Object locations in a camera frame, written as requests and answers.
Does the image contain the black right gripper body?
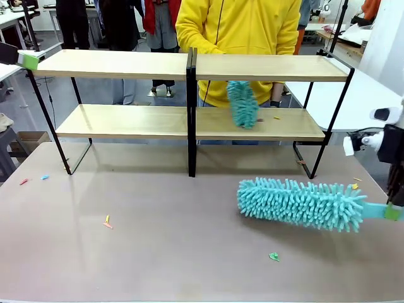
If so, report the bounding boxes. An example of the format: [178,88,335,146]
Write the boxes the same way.
[377,124,404,165]

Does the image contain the teal microfiber duster with handle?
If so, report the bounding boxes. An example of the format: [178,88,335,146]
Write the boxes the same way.
[236,176,389,235]

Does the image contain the person's left forearm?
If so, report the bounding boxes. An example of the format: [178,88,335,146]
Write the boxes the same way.
[270,81,284,110]

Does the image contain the small white side table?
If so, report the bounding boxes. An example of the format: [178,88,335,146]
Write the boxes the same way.
[0,62,26,83]

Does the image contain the black stand pole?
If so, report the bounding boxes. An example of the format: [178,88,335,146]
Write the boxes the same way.
[22,0,41,53]

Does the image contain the person in black clothes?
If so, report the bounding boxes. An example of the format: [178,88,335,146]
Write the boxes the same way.
[56,0,92,51]

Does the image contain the large white table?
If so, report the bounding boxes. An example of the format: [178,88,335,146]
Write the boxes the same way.
[283,68,404,133]

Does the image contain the beige cloth bundle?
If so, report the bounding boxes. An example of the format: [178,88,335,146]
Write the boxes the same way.
[0,112,15,133]

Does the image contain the cardboard box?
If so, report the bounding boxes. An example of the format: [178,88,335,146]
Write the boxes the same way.
[16,130,52,156]

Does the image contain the grey stool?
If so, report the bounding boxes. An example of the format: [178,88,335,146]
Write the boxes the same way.
[0,127,18,183]

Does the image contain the person in dark jacket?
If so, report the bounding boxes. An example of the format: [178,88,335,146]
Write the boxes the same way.
[100,0,140,105]

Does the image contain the wooden workbench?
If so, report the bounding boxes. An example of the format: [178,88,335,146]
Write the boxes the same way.
[314,21,374,66]

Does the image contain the black tripod pole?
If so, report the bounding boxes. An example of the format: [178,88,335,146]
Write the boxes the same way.
[328,0,349,58]

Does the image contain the person in red jacket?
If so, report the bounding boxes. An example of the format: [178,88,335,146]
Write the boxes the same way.
[141,0,183,54]

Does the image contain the person in yellow hoodie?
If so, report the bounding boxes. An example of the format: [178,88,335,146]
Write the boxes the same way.
[175,0,303,146]

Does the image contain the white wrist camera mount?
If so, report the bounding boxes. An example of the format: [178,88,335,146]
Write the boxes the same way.
[343,131,384,157]

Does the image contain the wooden shelf unit black frame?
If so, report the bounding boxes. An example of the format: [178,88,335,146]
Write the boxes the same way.
[25,47,198,179]
[186,47,356,180]

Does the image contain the thin black cable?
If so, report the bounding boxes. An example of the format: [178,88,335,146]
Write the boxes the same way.
[203,0,225,105]

